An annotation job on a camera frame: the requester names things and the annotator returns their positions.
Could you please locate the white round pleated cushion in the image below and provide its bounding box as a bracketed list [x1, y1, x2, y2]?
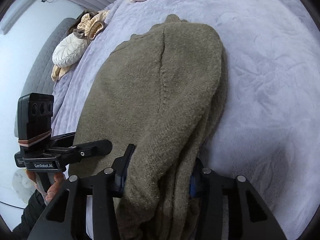
[52, 33, 90, 68]

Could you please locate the lavender plush bed blanket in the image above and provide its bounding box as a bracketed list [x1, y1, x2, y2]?
[52, 0, 319, 239]

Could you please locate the dark brown garment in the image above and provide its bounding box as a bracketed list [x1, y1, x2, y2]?
[66, 9, 98, 39]

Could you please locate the brown knit sweater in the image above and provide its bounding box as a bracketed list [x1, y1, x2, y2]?
[69, 15, 227, 239]

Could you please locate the person left hand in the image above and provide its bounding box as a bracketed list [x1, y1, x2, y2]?
[26, 170, 66, 205]

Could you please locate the beige knit garment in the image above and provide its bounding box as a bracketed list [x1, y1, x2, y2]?
[52, 10, 109, 82]

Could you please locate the grey quilted headboard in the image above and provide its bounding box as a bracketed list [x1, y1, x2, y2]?
[20, 17, 75, 127]

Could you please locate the black tracking camera box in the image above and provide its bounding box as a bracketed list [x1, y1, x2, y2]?
[17, 93, 54, 155]

